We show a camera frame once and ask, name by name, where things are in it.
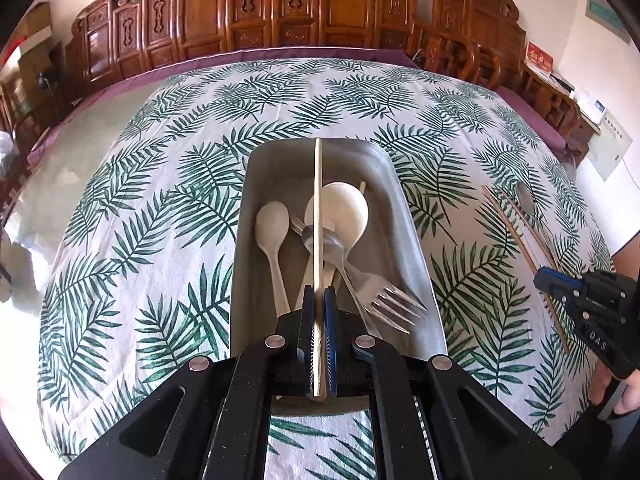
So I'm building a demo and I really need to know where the white wall panel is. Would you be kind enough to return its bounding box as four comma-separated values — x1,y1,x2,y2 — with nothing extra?
586,119,634,182

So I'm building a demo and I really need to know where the green wall sign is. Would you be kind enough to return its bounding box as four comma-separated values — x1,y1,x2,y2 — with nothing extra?
584,0,632,42

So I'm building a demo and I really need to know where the metal fork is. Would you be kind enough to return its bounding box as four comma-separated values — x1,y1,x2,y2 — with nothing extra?
291,216,429,334

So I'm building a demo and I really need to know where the leaf print tablecloth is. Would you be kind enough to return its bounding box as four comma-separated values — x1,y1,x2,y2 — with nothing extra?
37,57,617,480

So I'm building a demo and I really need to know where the white desk device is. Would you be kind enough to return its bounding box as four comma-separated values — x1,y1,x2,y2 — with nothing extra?
574,89,609,124

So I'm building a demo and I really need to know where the grey metal tray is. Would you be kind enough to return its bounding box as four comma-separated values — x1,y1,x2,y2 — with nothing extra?
229,140,449,417

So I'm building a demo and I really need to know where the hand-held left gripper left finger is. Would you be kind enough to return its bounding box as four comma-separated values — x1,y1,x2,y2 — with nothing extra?
57,285,321,480

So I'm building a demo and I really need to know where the cardboard box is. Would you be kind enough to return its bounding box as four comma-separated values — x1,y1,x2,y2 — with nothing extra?
22,2,54,41

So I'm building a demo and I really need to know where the brown wooden chopstick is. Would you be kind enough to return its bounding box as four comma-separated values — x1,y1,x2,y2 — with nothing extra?
492,191,561,273
480,185,571,355

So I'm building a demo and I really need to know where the dark wooden dresser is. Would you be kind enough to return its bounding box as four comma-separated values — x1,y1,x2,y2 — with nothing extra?
0,39,72,132

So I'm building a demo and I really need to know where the metal spoon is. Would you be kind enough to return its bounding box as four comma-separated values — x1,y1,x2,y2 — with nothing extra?
301,224,383,341
516,181,561,271

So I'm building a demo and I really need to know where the carved wooden chair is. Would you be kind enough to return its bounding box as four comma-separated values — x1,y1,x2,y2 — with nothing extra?
414,22,502,92

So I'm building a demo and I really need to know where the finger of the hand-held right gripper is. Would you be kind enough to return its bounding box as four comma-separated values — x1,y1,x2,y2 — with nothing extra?
560,292,601,334
533,267,586,297

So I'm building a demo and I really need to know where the carved wooden bench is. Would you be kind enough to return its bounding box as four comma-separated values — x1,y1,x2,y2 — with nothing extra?
65,0,529,92

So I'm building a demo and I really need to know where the red box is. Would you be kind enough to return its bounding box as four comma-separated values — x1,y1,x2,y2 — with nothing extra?
524,41,556,77

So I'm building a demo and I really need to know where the person's right hand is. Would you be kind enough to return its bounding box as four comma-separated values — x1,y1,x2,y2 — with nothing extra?
617,366,640,414

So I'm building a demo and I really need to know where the wooden spatula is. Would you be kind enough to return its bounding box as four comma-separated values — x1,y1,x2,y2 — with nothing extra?
311,138,330,403

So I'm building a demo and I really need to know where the white plastic spoon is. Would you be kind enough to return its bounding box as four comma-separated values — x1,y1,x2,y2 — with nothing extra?
255,201,294,321

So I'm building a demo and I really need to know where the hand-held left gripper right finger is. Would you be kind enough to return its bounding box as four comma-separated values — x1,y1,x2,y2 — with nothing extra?
322,285,583,480

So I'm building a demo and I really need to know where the white rice paddle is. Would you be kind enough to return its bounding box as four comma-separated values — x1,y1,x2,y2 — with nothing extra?
292,181,371,313

